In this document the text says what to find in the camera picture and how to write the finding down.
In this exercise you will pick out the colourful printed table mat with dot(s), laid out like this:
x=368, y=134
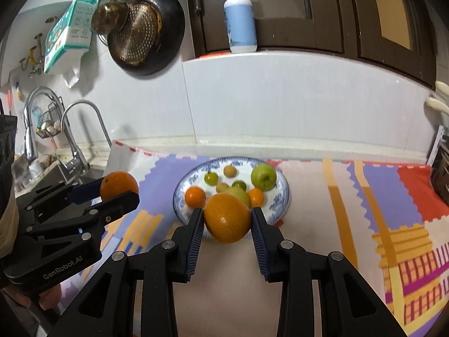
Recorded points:
x=308, y=217

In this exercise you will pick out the blue patterned white plate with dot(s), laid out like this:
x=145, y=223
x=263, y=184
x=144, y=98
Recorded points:
x=280, y=196

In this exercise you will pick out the blue pump bottle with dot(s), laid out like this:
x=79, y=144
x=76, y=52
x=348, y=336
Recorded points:
x=240, y=21

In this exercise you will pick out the metal wall hooks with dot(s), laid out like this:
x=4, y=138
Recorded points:
x=33, y=54

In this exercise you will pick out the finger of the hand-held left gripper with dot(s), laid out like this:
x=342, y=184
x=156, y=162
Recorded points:
x=87, y=189
x=119, y=202

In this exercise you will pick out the small orange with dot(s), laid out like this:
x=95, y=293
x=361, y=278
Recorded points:
x=255, y=197
x=195, y=196

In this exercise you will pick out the white plastic bag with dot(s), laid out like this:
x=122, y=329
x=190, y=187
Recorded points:
x=73, y=77

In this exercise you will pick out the brass strainer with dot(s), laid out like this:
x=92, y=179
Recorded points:
x=140, y=35

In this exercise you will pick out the kitchen sink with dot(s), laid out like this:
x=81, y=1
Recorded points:
x=45, y=173

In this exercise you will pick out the yellow-green apple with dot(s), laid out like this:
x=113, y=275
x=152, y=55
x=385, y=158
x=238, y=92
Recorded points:
x=236, y=192

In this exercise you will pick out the teal white tissue package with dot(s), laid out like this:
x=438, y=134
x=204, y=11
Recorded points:
x=66, y=35

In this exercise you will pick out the large orange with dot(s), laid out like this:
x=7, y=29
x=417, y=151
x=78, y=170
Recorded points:
x=117, y=182
x=226, y=217

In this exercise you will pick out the dark metal rack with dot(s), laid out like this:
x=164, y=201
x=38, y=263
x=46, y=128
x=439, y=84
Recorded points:
x=440, y=168

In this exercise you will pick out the black frying pan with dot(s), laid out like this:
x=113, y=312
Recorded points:
x=172, y=24

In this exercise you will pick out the person's left hand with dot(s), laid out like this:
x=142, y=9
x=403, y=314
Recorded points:
x=49, y=296

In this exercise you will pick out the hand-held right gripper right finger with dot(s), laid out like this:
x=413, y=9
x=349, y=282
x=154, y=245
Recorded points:
x=259, y=245

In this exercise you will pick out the chrome pull-down faucet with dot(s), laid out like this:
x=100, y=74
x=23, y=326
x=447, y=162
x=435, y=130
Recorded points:
x=29, y=140

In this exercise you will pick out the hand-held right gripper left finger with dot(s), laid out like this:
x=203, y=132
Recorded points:
x=194, y=242

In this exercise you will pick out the brass ladle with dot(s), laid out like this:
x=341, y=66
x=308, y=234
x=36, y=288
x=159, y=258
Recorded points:
x=108, y=17

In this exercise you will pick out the dark wooden cabinet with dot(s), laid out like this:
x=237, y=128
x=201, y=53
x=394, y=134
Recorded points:
x=350, y=7

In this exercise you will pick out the small green round fruit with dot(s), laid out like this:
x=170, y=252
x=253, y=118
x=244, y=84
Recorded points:
x=211, y=178
x=239, y=184

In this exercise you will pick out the green apple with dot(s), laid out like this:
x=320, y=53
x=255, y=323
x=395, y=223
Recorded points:
x=263, y=176

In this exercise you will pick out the red cloth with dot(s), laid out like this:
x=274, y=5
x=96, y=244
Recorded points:
x=214, y=54

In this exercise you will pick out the chrome gooseneck faucet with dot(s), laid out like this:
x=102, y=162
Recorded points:
x=101, y=123

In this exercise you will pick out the small brown round fruit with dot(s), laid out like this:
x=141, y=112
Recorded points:
x=221, y=186
x=230, y=171

